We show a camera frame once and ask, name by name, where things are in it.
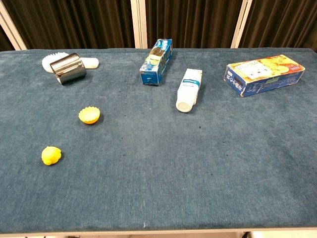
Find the tall blue product box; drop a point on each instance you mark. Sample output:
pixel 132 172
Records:
pixel 157 63

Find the yellow toy lump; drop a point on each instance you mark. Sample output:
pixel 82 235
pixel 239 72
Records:
pixel 50 155

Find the white plastic brush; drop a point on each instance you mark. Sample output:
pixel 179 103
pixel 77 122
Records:
pixel 90 62

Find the white slanted frame post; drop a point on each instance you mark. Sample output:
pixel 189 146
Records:
pixel 11 27
pixel 241 23

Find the blue table cloth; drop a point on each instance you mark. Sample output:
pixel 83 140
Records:
pixel 158 153

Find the white upright frame post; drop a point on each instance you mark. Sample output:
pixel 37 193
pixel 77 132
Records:
pixel 139 23

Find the white bottle with blue label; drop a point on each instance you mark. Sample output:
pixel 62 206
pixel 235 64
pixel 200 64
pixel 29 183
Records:
pixel 189 89

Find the dark pleated curtain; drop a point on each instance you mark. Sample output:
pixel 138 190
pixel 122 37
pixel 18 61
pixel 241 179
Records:
pixel 74 22

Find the yellow scalloped silicone cup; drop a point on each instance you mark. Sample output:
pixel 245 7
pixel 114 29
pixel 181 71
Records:
pixel 89 115

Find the shiny metal cup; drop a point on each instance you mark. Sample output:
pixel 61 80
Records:
pixel 69 68

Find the blue and yellow socket box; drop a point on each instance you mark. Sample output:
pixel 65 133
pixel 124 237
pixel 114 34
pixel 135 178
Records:
pixel 263 74

